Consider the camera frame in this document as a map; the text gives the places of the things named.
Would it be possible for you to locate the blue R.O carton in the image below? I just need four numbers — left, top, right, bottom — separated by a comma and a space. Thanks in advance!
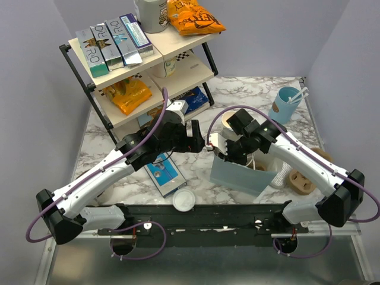
105, 18, 143, 66

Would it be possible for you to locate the light blue paper bag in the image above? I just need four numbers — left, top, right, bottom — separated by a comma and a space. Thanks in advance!
210, 150, 283, 196

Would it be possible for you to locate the brown and blue snack bag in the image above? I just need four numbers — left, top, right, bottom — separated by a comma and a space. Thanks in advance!
137, 105, 163, 128

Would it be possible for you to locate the blue chip bag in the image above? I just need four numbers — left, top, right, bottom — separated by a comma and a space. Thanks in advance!
173, 87, 209, 115

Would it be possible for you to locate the black and cream shelf rack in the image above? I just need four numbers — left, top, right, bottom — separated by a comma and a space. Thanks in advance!
59, 27, 218, 143

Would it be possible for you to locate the brown cardboard cup carrier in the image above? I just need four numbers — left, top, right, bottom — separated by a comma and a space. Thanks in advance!
287, 147, 333, 195

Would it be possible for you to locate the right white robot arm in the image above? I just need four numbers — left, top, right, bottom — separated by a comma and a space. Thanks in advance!
225, 109, 365, 233

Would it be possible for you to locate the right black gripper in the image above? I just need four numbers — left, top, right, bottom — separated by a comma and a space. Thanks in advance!
218, 134, 254, 169

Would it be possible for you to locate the silver R.O carton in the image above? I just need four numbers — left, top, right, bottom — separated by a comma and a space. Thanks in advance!
90, 23, 124, 71

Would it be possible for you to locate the white bowl on shelf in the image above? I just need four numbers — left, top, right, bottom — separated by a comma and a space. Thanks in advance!
151, 57, 176, 78

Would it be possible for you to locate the single brown cup carrier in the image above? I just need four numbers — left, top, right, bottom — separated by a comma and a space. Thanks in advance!
252, 161, 267, 171

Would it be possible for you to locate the teal R.O carton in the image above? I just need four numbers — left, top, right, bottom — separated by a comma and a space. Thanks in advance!
75, 28, 109, 78

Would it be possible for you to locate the orange chip bag top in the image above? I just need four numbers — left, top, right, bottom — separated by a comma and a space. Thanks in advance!
167, 0, 226, 36

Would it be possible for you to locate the blue razor package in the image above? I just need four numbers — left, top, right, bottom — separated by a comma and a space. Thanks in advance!
144, 153, 187, 198

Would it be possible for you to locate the stack of white lids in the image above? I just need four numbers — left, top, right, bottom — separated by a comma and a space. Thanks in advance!
173, 188, 196, 212

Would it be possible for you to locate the purple and white box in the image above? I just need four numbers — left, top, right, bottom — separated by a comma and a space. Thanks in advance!
119, 13, 154, 58

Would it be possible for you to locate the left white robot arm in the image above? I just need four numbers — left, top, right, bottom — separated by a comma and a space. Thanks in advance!
36, 110, 205, 245

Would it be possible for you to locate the blue cup with stirrers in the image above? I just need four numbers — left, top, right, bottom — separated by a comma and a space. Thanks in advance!
268, 86, 308, 125

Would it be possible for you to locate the stack of paper cups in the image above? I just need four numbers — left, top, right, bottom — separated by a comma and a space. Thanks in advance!
221, 110, 239, 141

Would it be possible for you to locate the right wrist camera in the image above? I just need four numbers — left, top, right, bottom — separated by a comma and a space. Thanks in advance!
205, 133, 227, 156

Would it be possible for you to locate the grey printed mug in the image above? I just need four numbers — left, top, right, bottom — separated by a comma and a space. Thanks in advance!
134, 0, 169, 34

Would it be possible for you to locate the yellow snack bag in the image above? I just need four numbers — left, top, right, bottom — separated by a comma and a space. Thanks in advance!
102, 77, 152, 116

